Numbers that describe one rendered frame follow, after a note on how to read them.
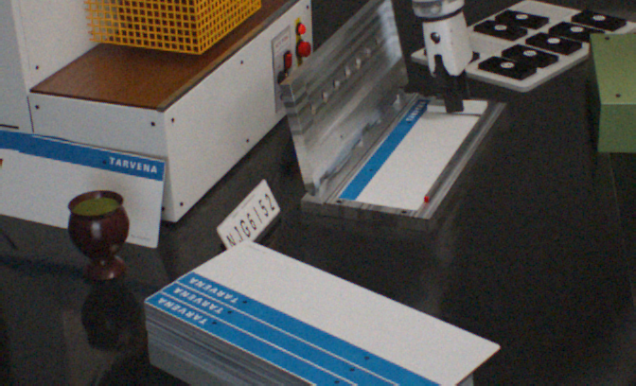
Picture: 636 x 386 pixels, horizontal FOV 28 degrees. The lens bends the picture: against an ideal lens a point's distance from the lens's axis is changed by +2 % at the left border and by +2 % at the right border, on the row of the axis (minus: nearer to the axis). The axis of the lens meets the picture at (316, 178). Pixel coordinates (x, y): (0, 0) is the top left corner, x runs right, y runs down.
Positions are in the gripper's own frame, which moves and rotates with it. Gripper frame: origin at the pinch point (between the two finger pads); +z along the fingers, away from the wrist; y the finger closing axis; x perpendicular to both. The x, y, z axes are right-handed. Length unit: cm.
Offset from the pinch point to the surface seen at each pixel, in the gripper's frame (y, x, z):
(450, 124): -5.4, 0.1, 2.8
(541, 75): 22.5, -8.6, 5.8
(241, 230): -52, 16, -2
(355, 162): -23.7, 10.2, 0.8
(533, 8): 58, 1, 4
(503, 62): 23.7, -1.3, 3.1
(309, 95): -31.0, 11.5, -14.1
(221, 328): -83, 3, -5
